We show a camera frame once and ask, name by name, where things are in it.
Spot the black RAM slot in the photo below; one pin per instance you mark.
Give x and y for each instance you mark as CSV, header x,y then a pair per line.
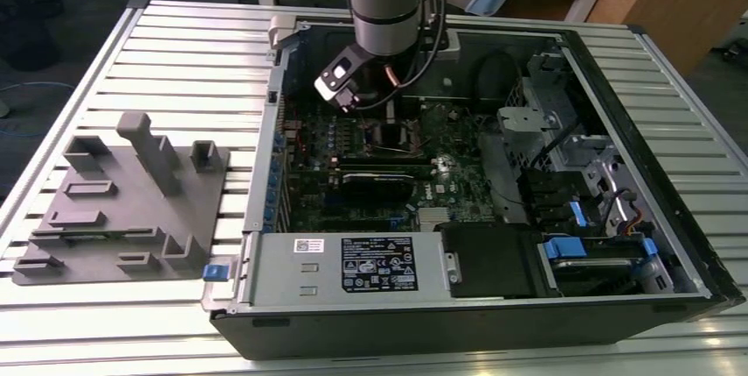
x,y
386,158

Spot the grey power supply unit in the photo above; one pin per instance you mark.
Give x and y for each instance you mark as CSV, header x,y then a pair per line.
x,y
275,257

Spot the black open PC case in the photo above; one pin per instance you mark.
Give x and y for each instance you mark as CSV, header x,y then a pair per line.
x,y
410,332

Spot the black disk bay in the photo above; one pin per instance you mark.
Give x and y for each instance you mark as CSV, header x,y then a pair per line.
x,y
546,194

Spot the blue case latch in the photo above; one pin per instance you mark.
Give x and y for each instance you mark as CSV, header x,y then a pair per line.
x,y
215,273

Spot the grey parts rack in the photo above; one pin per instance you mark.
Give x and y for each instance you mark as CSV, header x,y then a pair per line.
x,y
135,227

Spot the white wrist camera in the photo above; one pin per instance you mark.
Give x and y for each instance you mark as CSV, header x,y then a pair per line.
x,y
342,71

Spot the green motherboard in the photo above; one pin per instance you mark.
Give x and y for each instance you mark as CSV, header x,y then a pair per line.
x,y
462,183

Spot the metal locking lever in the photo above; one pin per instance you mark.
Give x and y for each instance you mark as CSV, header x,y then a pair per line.
x,y
393,148

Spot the silver chipset heatsink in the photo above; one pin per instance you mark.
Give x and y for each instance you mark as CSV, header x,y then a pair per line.
x,y
434,215

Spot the black plastic shroud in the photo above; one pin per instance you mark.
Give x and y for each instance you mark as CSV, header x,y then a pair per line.
x,y
497,262

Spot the CPU socket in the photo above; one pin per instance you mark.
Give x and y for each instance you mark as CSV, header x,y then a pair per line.
x,y
370,148

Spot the silver metal drive cage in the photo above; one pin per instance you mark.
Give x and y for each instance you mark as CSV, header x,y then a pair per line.
x,y
521,121

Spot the graphics card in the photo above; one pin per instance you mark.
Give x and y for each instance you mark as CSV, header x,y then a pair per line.
x,y
377,192

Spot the grey chair base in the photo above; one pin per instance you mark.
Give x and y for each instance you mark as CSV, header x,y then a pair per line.
x,y
738,49

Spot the hard disk in blue carrier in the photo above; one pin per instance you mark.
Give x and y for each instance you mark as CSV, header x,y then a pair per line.
x,y
562,246

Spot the blue disk bay clip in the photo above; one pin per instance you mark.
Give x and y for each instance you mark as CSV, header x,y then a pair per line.
x,y
578,214

